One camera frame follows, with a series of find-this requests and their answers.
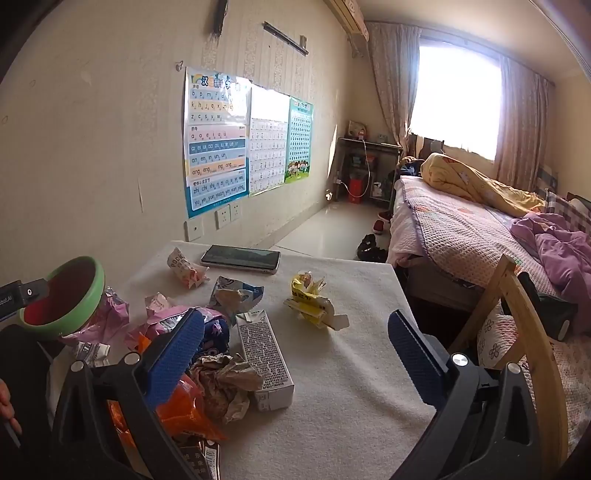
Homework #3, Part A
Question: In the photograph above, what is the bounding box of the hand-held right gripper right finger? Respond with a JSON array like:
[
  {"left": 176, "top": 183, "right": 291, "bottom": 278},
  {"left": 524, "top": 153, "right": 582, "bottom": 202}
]
[{"left": 387, "top": 310, "right": 544, "bottom": 480}]

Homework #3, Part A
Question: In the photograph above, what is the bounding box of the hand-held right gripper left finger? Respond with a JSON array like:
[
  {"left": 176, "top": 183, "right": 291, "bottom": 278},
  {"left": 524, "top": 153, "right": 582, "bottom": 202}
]
[{"left": 48, "top": 308, "right": 222, "bottom": 480}]

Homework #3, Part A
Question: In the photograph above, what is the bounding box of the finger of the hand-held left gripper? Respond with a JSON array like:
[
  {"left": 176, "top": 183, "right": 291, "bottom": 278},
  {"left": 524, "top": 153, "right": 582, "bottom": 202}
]
[{"left": 14, "top": 278, "right": 49, "bottom": 306}]

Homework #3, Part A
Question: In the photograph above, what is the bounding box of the pink and purple wrapper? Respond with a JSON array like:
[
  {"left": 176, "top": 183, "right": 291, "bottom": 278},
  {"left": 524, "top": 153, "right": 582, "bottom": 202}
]
[{"left": 124, "top": 307, "right": 232, "bottom": 361}]

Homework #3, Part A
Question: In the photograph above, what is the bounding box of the brown paper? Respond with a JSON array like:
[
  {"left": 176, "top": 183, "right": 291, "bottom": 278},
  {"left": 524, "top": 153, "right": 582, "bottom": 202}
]
[{"left": 187, "top": 353, "right": 265, "bottom": 425}]

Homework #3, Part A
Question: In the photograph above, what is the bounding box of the orange snack wrapper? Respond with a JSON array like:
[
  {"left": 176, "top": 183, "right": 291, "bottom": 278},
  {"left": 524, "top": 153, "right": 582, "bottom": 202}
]
[{"left": 108, "top": 332, "right": 228, "bottom": 449}]

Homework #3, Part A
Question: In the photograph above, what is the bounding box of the small white pink wrapper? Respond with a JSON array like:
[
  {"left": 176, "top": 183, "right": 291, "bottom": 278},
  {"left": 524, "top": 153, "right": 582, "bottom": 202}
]
[{"left": 145, "top": 292, "right": 178, "bottom": 319}]

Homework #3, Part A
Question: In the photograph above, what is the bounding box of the green and red plastic basin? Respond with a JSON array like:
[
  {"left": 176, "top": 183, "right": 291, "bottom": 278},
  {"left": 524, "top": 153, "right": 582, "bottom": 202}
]
[{"left": 18, "top": 256, "right": 106, "bottom": 340}]

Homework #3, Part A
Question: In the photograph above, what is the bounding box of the pink foil wrapper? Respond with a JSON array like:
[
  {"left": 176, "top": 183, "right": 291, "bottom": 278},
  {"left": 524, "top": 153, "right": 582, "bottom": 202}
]
[{"left": 60, "top": 287, "right": 131, "bottom": 345}]

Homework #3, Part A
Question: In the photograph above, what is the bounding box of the blue white carton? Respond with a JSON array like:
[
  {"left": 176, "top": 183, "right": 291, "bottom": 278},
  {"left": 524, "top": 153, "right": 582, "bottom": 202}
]
[{"left": 208, "top": 275, "right": 265, "bottom": 315}]

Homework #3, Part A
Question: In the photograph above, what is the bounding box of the white printed wrapper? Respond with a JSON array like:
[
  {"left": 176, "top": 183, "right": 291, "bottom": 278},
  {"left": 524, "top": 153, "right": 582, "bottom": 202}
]
[{"left": 74, "top": 342, "right": 112, "bottom": 368}]

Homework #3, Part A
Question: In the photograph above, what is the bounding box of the white milk carton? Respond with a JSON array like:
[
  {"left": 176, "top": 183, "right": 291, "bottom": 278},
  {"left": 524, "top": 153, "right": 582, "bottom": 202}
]
[{"left": 235, "top": 309, "right": 295, "bottom": 412}]

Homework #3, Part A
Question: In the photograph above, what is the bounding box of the pink white snack wrapper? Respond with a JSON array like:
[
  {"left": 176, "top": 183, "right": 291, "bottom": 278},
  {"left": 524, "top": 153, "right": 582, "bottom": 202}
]
[{"left": 167, "top": 247, "right": 210, "bottom": 289}]

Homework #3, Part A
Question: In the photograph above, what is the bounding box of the dark printed wrapper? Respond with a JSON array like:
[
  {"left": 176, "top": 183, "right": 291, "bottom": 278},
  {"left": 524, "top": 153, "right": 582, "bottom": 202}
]
[{"left": 178, "top": 438, "right": 223, "bottom": 480}]

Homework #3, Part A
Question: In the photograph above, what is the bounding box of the yellow carton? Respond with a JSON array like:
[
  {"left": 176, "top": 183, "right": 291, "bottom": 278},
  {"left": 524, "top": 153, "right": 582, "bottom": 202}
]
[{"left": 283, "top": 272, "right": 350, "bottom": 331}]

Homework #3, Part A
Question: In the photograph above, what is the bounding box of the person's left hand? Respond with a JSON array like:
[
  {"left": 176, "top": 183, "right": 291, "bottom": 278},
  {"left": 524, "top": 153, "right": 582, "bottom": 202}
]
[{"left": 0, "top": 378, "right": 22, "bottom": 435}]

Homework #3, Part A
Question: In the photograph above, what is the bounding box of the white tablecloth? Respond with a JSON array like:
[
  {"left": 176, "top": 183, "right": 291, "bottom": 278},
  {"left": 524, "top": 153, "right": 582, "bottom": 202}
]
[{"left": 46, "top": 240, "right": 439, "bottom": 480}]

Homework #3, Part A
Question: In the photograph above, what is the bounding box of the floral chair cushion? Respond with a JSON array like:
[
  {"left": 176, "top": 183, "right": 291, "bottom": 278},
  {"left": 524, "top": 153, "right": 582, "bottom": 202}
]
[{"left": 475, "top": 302, "right": 591, "bottom": 455}]

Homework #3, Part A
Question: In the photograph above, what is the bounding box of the pair of black shoes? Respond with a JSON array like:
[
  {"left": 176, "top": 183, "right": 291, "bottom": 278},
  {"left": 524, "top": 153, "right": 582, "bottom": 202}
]
[{"left": 356, "top": 233, "right": 389, "bottom": 263}]

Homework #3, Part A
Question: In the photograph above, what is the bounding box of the smartphone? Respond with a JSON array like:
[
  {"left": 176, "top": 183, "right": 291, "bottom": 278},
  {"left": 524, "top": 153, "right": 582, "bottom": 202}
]
[{"left": 200, "top": 244, "right": 281, "bottom": 275}]

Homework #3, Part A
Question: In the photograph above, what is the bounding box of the bed with pink cover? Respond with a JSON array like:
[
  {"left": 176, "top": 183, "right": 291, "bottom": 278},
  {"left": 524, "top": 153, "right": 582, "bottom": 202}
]
[{"left": 387, "top": 173, "right": 591, "bottom": 324}]

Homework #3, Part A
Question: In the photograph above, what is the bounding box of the wooden chair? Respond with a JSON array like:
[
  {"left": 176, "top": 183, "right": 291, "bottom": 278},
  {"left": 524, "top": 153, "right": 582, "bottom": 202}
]
[{"left": 447, "top": 254, "right": 570, "bottom": 480}]

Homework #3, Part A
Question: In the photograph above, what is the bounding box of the black object on chair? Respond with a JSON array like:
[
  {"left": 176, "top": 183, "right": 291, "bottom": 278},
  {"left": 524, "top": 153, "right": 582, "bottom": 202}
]
[{"left": 501, "top": 272, "right": 579, "bottom": 343}]

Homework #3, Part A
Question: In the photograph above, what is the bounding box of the purple quilt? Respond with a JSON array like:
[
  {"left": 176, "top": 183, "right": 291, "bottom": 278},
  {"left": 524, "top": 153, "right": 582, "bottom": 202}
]
[{"left": 510, "top": 211, "right": 591, "bottom": 343}]

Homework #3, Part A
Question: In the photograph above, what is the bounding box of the yellow quilt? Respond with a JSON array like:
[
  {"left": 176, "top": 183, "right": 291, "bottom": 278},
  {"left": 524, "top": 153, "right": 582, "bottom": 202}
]
[{"left": 421, "top": 152, "right": 546, "bottom": 218}]

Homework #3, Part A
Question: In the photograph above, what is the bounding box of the pile of dark clothes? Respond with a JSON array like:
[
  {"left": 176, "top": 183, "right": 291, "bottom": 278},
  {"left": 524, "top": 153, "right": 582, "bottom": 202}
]
[{"left": 398, "top": 156, "right": 426, "bottom": 179}]

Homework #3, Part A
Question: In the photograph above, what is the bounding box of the dark side table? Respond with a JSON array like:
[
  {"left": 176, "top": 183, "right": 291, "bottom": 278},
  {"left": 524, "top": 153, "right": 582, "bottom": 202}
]
[{"left": 333, "top": 136, "right": 402, "bottom": 205}]

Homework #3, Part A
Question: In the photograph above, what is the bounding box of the plaid pillow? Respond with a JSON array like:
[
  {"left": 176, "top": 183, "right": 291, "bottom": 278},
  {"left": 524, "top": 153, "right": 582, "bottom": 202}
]
[{"left": 545, "top": 189, "right": 591, "bottom": 237}]

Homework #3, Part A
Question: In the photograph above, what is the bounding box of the patterned curtain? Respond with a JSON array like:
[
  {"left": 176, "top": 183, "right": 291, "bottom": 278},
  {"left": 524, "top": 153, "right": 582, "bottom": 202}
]
[
  {"left": 494, "top": 55, "right": 557, "bottom": 192},
  {"left": 365, "top": 21, "right": 422, "bottom": 155}
]

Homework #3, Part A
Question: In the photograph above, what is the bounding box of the window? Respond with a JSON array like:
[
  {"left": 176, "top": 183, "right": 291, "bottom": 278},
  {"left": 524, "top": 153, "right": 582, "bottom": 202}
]
[{"left": 410, "top": 37, "right": 502, "bottom": 162}]

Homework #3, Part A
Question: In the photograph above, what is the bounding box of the air conditioner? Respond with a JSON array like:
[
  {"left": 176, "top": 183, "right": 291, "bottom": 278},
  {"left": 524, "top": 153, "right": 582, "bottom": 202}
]
[{"left": 323, "top": 0, "right": 370, "bottom": 34}]

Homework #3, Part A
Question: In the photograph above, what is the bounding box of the white charging cable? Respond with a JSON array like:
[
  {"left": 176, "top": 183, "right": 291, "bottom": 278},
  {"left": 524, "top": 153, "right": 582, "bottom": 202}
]
[{"left": 336, "top": 137, "right": 373, "bottom": 199}]

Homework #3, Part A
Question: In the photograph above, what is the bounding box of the blue letter wall poster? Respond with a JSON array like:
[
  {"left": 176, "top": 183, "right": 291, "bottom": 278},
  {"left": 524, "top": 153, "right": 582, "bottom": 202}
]
[{"left": 185, "top": 67, "right": 253, "bottom": 220}]

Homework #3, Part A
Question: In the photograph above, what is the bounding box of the white chart wall poster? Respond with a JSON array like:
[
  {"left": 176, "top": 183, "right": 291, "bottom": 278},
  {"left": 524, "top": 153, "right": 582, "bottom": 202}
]
[{"left": 249, "top": 85, "right": 291, "bottom": 197}]

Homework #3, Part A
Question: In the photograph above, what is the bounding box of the green number wall poster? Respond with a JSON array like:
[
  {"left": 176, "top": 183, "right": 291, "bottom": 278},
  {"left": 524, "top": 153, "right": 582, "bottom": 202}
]
[{"left": 284, "top": 97, "right": 314, "bottom": 184}]

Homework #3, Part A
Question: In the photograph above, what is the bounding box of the metal wall rail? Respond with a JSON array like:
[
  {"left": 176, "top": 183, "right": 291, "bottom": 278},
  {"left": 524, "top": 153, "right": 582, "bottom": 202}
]
[{"left": 263, "top": 21, "right": 309, "bottom": 56}]

